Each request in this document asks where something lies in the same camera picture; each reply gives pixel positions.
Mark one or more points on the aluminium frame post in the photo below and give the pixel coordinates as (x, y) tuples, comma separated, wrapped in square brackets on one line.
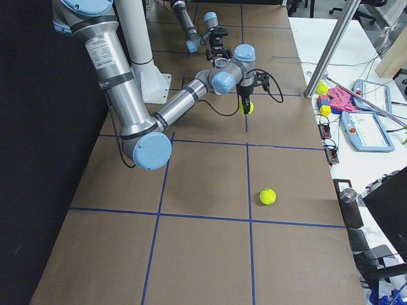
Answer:
[(331, 46)]

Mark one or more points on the far teach pendant tablet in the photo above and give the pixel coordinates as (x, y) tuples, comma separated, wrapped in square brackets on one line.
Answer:
[(375, 93)]

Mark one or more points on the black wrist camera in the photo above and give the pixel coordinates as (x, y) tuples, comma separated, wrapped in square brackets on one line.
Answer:
[(219, 31), (262, 79)]

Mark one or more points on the orange relay board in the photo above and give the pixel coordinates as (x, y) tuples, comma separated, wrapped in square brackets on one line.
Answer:
[(324, 130), (331, 154)]

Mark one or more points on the white camera mast with base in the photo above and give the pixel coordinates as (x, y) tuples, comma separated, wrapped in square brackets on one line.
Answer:
[(153, 84)]

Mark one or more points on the blue cube block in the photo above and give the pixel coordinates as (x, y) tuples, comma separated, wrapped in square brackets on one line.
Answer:
[(323, 105)]

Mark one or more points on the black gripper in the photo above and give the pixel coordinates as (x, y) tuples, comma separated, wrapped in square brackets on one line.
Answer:
[(218, 53), (245, 89)]

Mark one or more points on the pink cloth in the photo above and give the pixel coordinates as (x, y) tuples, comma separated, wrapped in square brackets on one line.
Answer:
[(340, 100)]

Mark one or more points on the yellow cube block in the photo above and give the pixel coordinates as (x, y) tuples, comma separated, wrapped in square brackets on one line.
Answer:
[(325, 110)]

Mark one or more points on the orange relay board near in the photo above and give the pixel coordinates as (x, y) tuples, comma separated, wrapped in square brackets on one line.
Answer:
[(331, 154)]

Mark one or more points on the white tennis ball can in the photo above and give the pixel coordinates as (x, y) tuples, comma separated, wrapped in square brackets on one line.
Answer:
[(220, 63)]

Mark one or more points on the steel cylinder weight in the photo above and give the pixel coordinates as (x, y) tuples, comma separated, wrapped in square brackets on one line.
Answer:
[(347, 195)]

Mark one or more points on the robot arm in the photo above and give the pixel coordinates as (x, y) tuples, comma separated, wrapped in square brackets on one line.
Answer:
[(116, 38), (194, 39)]

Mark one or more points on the yellow tennis ball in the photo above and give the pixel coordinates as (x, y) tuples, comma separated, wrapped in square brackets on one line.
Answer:
[(267, 196), (246, 109)]

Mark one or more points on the near teach pendant tablet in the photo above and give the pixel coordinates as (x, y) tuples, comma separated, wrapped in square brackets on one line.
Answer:
[(365, 132)]

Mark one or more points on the orange relay board far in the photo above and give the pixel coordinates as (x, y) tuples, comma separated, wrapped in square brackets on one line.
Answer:
[(324, 130)]

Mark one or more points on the teach pendant tablet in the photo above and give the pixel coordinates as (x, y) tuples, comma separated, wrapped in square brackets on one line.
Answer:
[(375, 93), (365, 132)]

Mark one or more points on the black monitor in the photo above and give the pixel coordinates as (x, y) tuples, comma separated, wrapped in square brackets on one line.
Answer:
[(387, 204)]

